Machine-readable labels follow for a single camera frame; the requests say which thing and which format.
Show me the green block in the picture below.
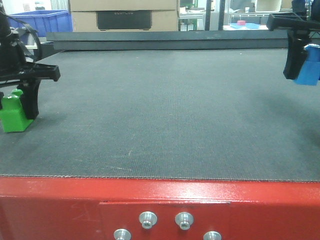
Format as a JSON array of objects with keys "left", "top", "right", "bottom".
[{"left": 0, "top": 88, "right": 34, "bottom": 133}]

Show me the silver bolt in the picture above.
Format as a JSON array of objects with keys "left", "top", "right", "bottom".
[
  {"left": 175, "top": 212, "right": 194, "bottom": 231},
  {"left": 203, "top": 231, "right": 222, "bottom": 240},
  {"left": 113, "top": 228, "right": 132, "bottom": 240},
  {"left": 139, "top": 211, "right": 158, "bottom": 230}
]

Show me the small pink block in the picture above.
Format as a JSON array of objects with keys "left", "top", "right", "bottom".
[{"left": 237, "top": 20, "right": 246, "bottom": 26}]

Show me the white plastic bin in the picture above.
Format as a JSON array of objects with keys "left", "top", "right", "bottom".
[{"left": 255, "top": 0, "right": 282, "bottom": 13}]

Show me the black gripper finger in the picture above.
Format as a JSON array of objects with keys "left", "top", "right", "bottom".
[
  {"left": 17, "top": 79, "right": 41, "bottom": 120},
  {"left": 283, "top": 30, "right": 311, "bottom": 80}
]

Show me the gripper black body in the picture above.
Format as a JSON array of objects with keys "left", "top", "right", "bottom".
[
  {"left": 266, "top": 12, "right": 320, "bottom": 32},
  {"left": 0, "top": 62, "right": 61, "bottom": 88}
]

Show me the black cable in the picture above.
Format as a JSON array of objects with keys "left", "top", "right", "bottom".
[{"left": 7, "top": 14, "right": 42, "bottom": 63}]

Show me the flat blue tray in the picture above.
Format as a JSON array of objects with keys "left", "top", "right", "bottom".
[{"left": 229, "top": 22, "right": 260, "bottom": 30}]

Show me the large blue bin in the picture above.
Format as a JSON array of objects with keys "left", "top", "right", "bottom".
[{"left": 10, "top": 10, "right": 73, "bottom": 37}]

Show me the black conveyor end rail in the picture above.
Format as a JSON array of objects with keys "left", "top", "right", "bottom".
[{"left": 46, "top": 30, "right": 288, "bottom": 51}]

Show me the red conveyor frame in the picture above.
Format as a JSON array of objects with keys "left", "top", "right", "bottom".
[{"left": 0, "top": 177, "right": 320, "bottom": 240}]

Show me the grey conveyor belt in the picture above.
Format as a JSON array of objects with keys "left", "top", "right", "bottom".
[{"left": 0, "top": 49, "right": 320, "bottom": 182}]

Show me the large cardboard box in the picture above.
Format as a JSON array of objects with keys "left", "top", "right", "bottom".
[{"left": 69, "top": 0, "right": 180, "bottom": 32}]

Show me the black vertical post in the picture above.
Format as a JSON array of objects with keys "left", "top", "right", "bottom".
[{"left": 204, "top": 0, "right": 212, "bottom": 31}]

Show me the blue block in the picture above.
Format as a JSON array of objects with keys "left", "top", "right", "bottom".
[{"left": 294, "top": 43, "right": 320, "bottom": 86}]

